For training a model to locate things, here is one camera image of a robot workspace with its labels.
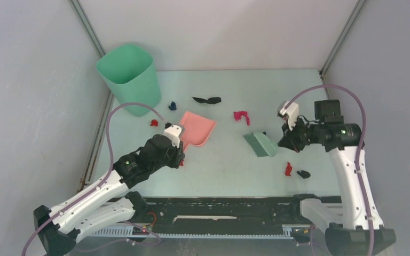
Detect mint green hand brush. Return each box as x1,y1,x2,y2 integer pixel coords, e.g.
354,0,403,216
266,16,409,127
243,132,278,157

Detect pink plastic dustpan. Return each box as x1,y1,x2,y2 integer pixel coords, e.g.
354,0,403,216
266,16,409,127
179,111,217,152

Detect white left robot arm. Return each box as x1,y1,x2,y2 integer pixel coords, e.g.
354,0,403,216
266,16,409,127
33,134,185,255

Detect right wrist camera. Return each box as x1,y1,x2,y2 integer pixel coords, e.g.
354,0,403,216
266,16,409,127
277,101,299,131

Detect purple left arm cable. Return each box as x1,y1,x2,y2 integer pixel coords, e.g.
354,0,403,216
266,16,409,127
21,102,168,256

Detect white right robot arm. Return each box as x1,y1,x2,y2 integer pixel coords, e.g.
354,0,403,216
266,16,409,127
278,100,396,255

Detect black paper scrap rear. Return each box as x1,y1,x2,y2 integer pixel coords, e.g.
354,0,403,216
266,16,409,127
192,97,222,105

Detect large pink paper scrap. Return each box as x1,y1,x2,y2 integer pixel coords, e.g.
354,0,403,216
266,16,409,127
233,111,250,126

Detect dark paper scrap front right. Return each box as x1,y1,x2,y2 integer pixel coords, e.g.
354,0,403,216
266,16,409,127
296,170,311,179

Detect red paper scrap near bin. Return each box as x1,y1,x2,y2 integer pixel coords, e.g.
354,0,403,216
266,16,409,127
150,119,159,127

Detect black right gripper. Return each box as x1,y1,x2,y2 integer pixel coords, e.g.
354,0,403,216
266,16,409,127
279,115,322,153

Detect green plastic waste bin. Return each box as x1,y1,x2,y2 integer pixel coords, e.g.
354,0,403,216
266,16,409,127
96,44,162,108

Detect red paper scrap front right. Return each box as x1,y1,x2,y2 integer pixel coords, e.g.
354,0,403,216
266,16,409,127
284,162,293,177

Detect blue paper scrap near bin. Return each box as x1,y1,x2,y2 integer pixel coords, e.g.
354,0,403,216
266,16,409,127
168,101,177,111

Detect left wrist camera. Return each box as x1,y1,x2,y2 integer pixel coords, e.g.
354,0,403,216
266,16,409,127
163,123,184,148

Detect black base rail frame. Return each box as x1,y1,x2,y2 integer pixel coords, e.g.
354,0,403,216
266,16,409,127
131,194,317,234

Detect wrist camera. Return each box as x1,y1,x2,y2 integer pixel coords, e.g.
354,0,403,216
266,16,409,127
163,123,184,148
277,101,299,131

